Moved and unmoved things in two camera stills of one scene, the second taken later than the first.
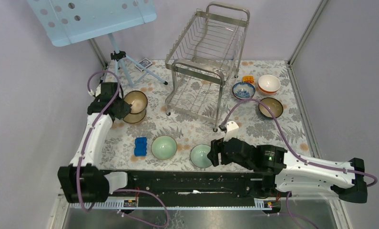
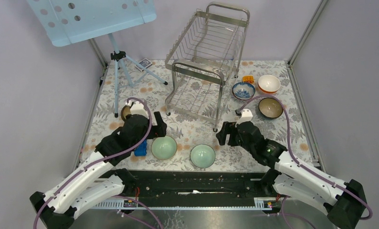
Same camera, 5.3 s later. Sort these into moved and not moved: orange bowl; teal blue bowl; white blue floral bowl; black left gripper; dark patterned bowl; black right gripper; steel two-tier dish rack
Moved: dark patterned bowl; black right gripper; black left gripper
Not moved: teal blue bowl; orange bowl; white blue floral bowl; steel two-tier dish rack
